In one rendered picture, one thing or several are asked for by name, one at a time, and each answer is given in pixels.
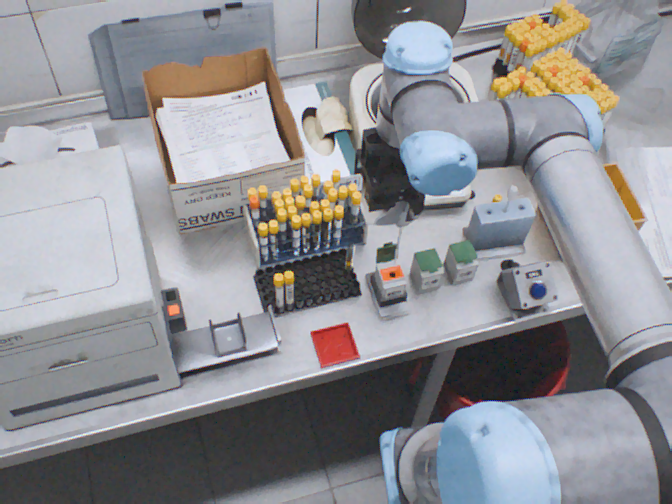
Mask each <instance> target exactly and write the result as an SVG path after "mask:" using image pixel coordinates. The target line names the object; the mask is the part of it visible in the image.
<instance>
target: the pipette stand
mask: <svg viewBox="0 0 672 504"><path fill-rule="evenodd" d="M506 203H507V201H502V202H495V203H487V204H480V205H475V207H474V210H473V213H472V217H471V220H470V223H469V226H468V227H463V228H462V231H463V234H464V237H466V239H467V240H469V239H470V240H471V243H472V245H473V247H474V249H475V251H476V254H477V256H478V259H477V260H480V259H487V258H494V257H501V256H507V255H514V254H521V253H525V252H526V249H525V246H524V242H525V239H526V237H527V235H528V232H529V230H530V228H531V226H532V223H533V221H534V219H535V217H536V214H535V212H534V210H533V207H532V205H531V202H530V200H529V198H523V199H517V200H511V201H510V203H509V206H508V208H507V211H506V212H505V211H504V208H505V206H506Z"/></svg>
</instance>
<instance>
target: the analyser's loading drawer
mask: <svg viewBox="0 0 672 504"><path fill-rule="evenodd" d="M268 307H269V311H268V312H263V313H258V314H254V315H250V316H246V318H242V316H240V313H239V312H237V319H234V320H230V321H226V322H222V323H217V324H212V322H211V320H208V322H209V326H207V327H203V328H199V329H195V330H190V331H186V332H182V333H177V334H173V335H172V339H173V345H174V350H175V356H174V358H175V361H176V364H177V368H178V372H179V373H180V372H184V371H188V370H193V369H197V368H201V367H205V365H209V364H213V363H218V362H222V361H226V360H230V359H234V358H238V357H243V356H247V355H251V354H255V353H258V352H262V351H267V350H271V349H275V348H278V351H282V339H281V336H280V332H279V329H278V325H277V322H276V319H275V314H274V311H273V307H272V305H269V306H268ZM227 337H231V340H230V341H229V342H228V339H227Z"/></svg>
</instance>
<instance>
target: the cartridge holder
mask: <svg viewBox="0 0 672 504"><path fill-rule="evenodd" d="M374 276H375V272H372V273H368V274H366V280H367V282H368V285H369V288H370V292H371V294H372V297H373V300H374V302H375V305H376V308H377V310H378V313H379V317H380V319H381V320H385V319H389V318H394V317H398V315H402V314H405V313H409V312H410V310H411V309H410V306H409V304H408V301H407V296H408V295H407V293H406V289H405V293H404V294H403V295H399V296H395V297H390V298H386V299H382V298H381V295H380V292H379V289H378V286H377V283H376V281H375V278H374Z"/></svg>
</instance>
